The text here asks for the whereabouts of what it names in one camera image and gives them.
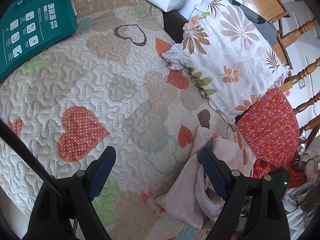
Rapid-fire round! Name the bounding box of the pale pink grey-trimmed sweater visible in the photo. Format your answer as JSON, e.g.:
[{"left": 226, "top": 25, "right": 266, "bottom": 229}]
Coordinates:
[{"left": 156, "top": 127, "right": 241, "bottom": 229}]

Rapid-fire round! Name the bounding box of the grey blue clothes pile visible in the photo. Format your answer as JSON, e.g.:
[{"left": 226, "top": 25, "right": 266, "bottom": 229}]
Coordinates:
[{"left": 282, "top": 147, "right": 319, "bottom": 239}]

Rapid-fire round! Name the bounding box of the red floral bed sheet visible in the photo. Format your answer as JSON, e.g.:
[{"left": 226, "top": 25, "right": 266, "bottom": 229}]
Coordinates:
[{"left": 236, "top": 88, "right": 306, "bottom": 188}]

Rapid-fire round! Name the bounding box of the heart patterned quilted bedspread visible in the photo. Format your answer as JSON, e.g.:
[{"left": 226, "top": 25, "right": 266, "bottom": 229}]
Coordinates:
[{"left": 0, "top": 0, "right": 253, "bottom": 240}]

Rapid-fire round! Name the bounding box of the white floral leaf pillow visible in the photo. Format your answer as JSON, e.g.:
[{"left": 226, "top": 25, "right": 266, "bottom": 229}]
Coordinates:
[{"left": 162, "top": 0, "right": 289, "bottom": 123}]

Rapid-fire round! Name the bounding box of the wooden spindle chair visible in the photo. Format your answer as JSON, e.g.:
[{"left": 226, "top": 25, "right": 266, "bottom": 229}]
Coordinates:
[{"left": 242, "top": 0, "right": 319, "bottom": 143}]

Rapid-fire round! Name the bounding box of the green printed box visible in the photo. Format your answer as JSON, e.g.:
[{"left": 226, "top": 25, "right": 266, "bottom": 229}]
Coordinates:
[{"left": 1, "top": 0, "right": 78, "bottom": 80}]

